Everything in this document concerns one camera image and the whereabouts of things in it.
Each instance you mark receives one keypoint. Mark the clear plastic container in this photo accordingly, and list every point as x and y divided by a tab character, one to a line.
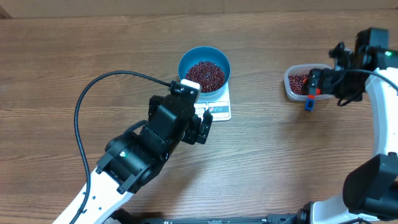
295	70

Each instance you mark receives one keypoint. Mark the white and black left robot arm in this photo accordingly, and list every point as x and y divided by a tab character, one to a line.
134	158

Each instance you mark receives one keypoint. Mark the red beans in bowl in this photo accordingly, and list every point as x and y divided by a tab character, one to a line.
208	74

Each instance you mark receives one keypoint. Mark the blue metal bowl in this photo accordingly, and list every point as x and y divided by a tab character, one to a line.
205	54

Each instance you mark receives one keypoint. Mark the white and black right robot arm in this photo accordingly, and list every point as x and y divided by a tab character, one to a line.
370	191

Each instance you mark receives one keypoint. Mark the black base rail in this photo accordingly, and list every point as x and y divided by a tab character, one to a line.
123	217

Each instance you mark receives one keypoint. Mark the orange scoop with blue handle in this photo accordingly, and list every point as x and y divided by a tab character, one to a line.
311	90

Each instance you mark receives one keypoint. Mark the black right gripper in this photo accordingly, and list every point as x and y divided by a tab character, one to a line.
328	77

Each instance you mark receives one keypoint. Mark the white digital kitchen scale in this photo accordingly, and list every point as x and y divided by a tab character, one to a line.
217	103

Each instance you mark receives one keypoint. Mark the red beans in container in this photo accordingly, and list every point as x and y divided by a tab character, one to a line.
298	83

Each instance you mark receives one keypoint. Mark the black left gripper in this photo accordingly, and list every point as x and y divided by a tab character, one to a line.
192	135

